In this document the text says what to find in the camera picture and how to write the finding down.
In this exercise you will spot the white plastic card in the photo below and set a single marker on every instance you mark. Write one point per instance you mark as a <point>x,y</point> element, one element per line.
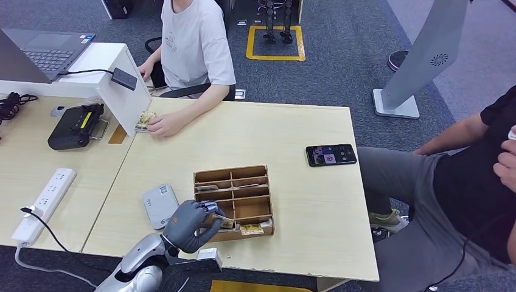
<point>267,223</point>
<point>206,188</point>

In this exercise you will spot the black round object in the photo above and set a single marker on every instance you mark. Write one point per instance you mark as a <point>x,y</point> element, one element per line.
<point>397,61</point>

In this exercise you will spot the person's right forearm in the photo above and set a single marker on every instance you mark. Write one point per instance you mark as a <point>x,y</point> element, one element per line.
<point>451,135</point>
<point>155,56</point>

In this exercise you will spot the brown tape patch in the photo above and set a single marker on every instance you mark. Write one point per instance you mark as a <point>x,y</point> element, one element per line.
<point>117,136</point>

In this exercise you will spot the black humanoid robot legs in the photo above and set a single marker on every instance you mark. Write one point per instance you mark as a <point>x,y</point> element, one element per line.
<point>287,16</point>

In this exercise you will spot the greenish shoe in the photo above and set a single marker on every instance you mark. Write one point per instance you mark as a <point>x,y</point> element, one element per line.
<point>387,221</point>

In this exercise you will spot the smartphone with lit screen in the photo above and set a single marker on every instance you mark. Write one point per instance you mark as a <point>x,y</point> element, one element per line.
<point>330,155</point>

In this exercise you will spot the yellow floor tape square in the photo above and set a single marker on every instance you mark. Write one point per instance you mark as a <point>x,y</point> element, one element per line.
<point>274,58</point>

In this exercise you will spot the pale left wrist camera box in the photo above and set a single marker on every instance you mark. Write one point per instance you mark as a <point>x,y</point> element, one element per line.
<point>209,256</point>

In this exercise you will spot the person's left hand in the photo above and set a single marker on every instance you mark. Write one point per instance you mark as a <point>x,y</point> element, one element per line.
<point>507,167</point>
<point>169,125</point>

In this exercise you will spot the black terminal with yellow label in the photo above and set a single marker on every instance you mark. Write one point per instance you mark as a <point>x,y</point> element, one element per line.
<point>68,132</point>

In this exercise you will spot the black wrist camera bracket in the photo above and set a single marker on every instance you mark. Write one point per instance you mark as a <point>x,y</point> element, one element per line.
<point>185,266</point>

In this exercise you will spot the wooden card organizer box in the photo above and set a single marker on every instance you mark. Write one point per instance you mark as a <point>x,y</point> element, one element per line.
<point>250,209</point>

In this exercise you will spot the gold label card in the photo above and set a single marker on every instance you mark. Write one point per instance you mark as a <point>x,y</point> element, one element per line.
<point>252,229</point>

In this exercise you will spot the gold room key card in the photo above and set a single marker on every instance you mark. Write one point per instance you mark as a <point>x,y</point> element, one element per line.
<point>225,222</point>

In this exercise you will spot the stack of gold cards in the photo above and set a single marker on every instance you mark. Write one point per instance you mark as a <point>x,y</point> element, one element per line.
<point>144,121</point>

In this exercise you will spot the black office chair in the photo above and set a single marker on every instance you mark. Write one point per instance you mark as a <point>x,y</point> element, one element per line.
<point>189,90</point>

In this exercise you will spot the white desk shelf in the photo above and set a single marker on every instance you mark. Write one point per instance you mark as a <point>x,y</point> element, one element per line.
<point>101,60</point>

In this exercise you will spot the silver floor outlet box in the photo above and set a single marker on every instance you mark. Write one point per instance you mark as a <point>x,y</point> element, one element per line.
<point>240,94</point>

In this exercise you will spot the grey laptop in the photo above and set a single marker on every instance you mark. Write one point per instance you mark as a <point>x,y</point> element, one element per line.
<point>48,56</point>

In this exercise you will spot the dark cabinet with white frame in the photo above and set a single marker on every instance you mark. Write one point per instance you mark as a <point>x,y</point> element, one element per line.
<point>117,10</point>

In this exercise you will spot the white handheld remote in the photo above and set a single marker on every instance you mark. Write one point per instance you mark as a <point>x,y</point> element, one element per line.
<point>512,134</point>

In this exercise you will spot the grey kiosk stand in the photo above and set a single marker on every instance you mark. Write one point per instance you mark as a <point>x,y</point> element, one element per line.
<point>423,48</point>

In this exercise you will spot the person's left forearm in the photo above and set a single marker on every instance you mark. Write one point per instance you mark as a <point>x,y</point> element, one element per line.
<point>513,248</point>
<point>205,100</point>

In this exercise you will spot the person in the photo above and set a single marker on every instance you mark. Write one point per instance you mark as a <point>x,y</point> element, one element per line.
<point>193,44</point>
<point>463,193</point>

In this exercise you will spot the white power strip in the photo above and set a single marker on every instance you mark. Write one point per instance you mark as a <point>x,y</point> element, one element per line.
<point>52,193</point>

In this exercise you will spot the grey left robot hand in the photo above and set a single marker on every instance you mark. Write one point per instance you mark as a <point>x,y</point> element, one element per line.
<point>185,227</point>

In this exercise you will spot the person's right hand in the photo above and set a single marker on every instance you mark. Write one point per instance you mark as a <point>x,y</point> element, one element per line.
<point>146,70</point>

